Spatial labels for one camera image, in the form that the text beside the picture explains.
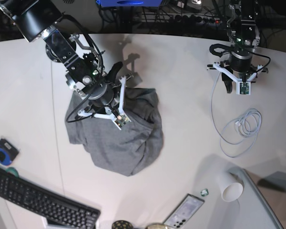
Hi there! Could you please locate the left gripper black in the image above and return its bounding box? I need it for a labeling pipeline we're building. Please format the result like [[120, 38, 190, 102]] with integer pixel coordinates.
[[222, 49, 252, 94]]

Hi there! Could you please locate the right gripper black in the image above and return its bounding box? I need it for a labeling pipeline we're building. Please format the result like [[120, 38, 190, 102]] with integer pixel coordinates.
[[75, 62, 123, 112]]

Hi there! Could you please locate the grey t-shirt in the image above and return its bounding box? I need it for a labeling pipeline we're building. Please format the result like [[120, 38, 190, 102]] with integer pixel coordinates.
[[65, 88, 163, 177]]

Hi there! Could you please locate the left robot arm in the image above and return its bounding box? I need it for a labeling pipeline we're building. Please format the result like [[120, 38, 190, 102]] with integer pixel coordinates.
[[226, 0, 263, 95]]

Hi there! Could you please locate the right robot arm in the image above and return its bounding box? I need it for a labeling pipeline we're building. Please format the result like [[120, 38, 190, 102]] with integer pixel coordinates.
[[0, 0, 126, 117]]

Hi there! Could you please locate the blue box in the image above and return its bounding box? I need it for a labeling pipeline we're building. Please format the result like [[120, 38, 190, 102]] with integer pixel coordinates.
[[96, 0, 162, 7]]

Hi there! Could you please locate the white paper cup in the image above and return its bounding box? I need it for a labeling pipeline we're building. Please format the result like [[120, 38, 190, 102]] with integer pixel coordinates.
[[216, 172, 244, 202]]

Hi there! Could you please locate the small green white chip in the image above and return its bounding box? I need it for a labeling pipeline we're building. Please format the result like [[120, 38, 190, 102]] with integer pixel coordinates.
[[200, 188, 209, 197]]

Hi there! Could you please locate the blue black tape measure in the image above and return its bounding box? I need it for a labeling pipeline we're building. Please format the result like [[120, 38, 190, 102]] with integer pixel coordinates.
[[0, 138, 19, 166]]

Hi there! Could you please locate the green tape roll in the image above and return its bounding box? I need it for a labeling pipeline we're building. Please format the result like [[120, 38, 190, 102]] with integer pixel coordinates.
[[5, 167, 19, 178]]

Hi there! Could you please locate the smartphone clear case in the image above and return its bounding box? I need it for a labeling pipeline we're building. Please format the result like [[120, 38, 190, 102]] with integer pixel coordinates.
[[163, 194, 204, 229]]

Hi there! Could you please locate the black keyboard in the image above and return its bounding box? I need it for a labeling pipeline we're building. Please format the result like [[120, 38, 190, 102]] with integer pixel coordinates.
[[0, 168, 101, 229]]

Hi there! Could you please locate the black gold dotted lid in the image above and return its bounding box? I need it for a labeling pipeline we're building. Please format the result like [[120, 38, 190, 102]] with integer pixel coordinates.
[[112, 220, 133, 229]]

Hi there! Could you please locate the gold round tin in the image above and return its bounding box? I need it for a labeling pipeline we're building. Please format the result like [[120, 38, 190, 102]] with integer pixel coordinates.
[[145, 223, 168, 229]]

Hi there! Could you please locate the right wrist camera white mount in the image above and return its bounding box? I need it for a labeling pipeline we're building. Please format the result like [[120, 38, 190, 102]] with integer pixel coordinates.
[[75, 74, 133, 130]]

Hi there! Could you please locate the white coiled cable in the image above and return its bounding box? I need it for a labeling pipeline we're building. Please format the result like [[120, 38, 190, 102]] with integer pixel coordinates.
[[211, 71, 263, 158]]

